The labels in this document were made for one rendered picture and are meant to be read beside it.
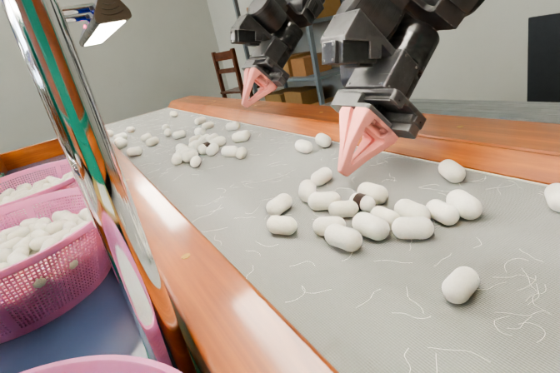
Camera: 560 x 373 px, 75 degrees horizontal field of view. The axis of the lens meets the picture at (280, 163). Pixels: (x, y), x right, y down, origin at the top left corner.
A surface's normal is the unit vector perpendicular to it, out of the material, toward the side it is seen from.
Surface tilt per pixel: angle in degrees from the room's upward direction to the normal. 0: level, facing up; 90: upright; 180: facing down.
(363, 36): 89
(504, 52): 90
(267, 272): 0
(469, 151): 45
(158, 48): 90
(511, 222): 0
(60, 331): 0
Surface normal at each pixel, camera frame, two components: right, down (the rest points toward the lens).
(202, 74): 0.55, 0.17
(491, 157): -0.73, -0.42
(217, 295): -0.20, -0.92
